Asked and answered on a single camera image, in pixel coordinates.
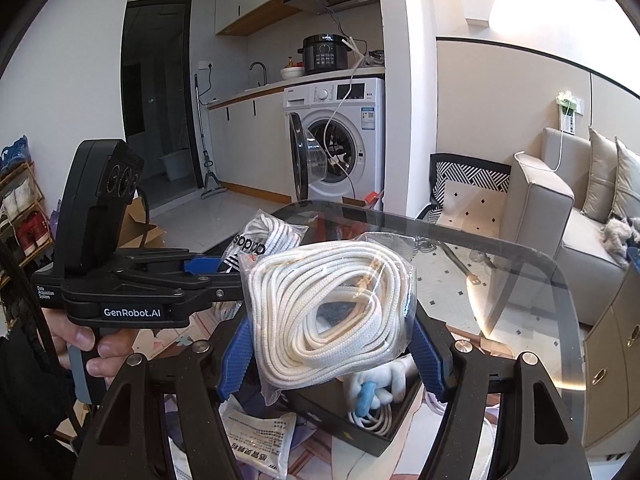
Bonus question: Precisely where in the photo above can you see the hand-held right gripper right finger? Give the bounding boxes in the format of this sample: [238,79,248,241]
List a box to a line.
[410,310,591,480]

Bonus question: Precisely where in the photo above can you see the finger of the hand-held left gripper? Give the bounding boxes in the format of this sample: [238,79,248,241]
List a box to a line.
[112,249,242,283]
[112,272,247,306]

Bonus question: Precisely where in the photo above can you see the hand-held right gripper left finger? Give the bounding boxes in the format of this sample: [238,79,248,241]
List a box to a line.
[74,317,258,480]

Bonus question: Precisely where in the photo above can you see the white and blue plush toy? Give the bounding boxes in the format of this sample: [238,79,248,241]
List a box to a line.
[342,355,418,413]

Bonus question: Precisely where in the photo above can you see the bag of white shoelaces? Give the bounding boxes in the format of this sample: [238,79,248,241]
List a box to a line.
[237,232,418,408]

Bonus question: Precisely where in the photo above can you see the black storage box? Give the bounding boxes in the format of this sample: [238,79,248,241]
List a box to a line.
[280,365,426,458]

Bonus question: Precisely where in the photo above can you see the person's left hand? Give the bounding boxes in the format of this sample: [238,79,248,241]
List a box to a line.
[42,307,136,391]

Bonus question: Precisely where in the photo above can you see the cardboard box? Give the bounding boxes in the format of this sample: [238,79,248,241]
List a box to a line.
[117,195,167,251]

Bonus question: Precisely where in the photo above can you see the black and white striped packet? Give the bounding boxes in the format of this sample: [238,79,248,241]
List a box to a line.
[231,210,311,273]

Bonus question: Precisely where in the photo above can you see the wooden shoe rack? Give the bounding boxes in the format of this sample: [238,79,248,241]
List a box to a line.
[0,135,56,286]

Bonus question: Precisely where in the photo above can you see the red and white printed packet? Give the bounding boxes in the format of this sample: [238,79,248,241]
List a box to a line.
[170,394,301,480]

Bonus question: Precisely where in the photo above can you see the flat mop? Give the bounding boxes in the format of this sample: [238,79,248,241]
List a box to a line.
[194,74,227,199]

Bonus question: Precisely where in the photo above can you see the grey bucket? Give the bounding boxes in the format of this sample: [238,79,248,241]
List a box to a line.
[160,149,192,182]

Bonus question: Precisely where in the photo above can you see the white kitchen counter cabinets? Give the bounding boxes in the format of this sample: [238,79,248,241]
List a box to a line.
[206,87,296,198]

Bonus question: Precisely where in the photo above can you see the dark glass door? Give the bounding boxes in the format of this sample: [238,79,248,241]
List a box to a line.
[121,0,193,211]

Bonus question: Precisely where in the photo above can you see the black patterned chair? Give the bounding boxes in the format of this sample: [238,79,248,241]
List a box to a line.
[417,154,513,321]

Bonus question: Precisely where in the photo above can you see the beige sofa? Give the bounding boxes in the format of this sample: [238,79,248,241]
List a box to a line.
[500,127,640,326]

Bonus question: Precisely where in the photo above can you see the beige side cabinet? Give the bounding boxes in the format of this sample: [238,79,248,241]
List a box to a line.
[582,260,640,448]

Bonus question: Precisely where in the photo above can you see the white washing machine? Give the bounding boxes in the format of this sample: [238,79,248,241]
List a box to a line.
[282,77,387,211]

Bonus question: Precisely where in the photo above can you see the grey fur throw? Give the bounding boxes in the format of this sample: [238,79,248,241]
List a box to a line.
[600,216,640,267]

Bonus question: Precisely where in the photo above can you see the black pressure cooker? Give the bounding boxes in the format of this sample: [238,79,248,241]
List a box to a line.
[298,33,349,76]

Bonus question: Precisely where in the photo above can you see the beige satin cushion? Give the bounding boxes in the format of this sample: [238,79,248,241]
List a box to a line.
[580,127,621,221]

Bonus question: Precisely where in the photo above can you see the grey satin cushion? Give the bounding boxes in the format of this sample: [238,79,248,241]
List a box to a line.
[607,136,640,231]

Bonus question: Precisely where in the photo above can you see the white power cable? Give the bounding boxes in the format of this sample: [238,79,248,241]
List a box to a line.
[322,35,371,181]

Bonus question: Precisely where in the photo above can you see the white wall power strip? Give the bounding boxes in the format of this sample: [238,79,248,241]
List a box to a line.
[556,90,586,136]

